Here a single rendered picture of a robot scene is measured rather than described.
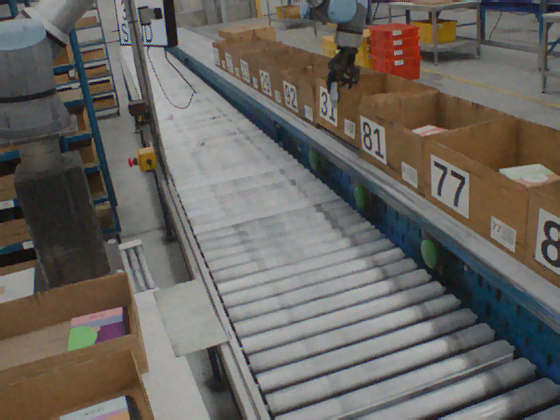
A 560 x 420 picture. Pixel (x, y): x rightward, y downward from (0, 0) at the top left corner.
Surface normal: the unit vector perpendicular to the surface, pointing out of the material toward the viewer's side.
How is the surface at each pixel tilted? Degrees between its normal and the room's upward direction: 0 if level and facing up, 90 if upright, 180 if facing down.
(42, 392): 89
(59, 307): 89
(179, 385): 0
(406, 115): 90
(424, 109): 90
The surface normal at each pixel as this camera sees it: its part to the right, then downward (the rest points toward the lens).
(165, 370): -0.12, -0.91
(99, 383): 0.38, 0.32
